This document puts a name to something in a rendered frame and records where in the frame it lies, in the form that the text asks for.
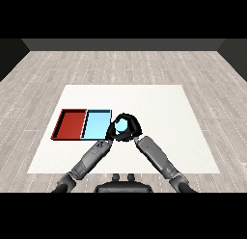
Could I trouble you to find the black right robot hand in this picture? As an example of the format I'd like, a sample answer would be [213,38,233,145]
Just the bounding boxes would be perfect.
[114,113,143,143]

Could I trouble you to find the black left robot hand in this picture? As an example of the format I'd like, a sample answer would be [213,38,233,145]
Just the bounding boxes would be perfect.
[104,118,121,142]

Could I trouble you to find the small blue can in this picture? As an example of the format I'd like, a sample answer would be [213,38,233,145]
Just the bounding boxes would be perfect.
[115,119,131,134]

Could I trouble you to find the light blue shallow open box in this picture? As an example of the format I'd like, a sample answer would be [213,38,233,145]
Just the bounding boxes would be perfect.
[79,109,113,141]

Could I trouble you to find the red shallow open box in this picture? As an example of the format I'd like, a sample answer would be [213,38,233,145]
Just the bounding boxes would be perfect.
[50,108,88,142]

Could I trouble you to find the dark grey robot body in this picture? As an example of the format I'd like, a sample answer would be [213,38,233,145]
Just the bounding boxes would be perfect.
[95,173,153,194]

